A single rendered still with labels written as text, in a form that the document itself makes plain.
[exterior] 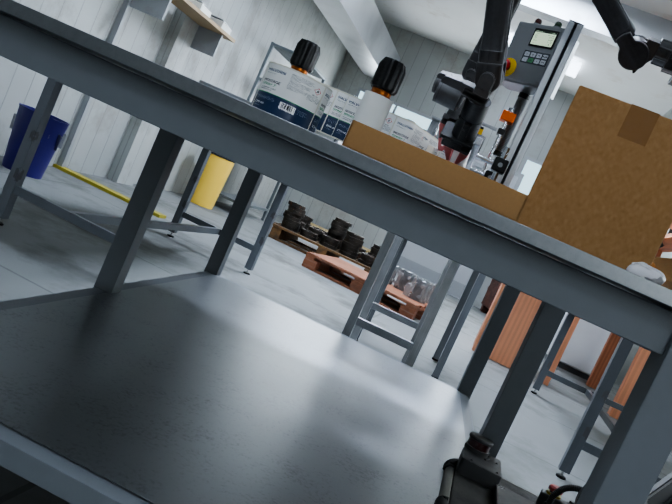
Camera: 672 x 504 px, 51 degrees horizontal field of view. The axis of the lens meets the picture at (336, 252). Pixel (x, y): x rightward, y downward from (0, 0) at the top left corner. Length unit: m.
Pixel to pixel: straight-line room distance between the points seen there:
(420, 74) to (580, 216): 10.43
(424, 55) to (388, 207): 10.81
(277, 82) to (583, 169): 0.97
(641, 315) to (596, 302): 0.06
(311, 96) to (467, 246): 1.10
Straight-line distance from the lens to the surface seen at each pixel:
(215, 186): 7.89
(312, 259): 6.53
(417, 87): 11.65
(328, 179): 0.99
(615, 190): 1.33
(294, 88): 1.98
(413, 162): 0.97
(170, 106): 1.07
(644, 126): 1.36
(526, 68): 2.24
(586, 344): 8.18
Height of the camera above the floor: 0.77
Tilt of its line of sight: 5 degrees down
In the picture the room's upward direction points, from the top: 24 degrees clockwise
